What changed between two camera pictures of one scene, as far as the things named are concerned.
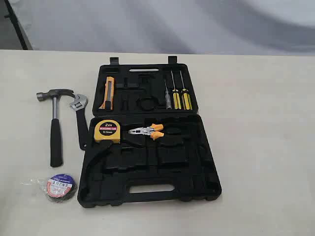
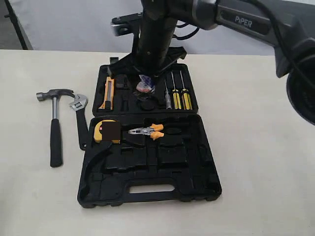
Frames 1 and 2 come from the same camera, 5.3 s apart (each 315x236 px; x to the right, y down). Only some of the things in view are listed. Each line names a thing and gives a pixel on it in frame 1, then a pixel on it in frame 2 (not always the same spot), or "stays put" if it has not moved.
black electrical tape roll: [59, 187] to [146, 84]
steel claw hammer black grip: [56, 141] stays put
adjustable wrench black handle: [79, 105] stays put
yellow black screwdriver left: [176, 98] stays put
